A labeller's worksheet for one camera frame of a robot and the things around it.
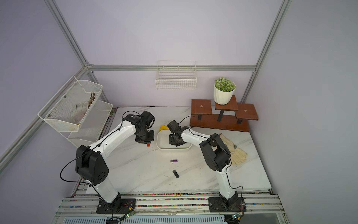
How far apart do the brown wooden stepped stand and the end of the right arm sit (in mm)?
214

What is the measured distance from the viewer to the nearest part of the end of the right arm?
2.39 feet

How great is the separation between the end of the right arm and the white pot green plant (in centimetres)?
31

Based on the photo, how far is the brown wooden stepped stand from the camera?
36.6 inches

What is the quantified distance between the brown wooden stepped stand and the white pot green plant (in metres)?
0.06

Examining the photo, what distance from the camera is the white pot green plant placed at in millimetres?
835
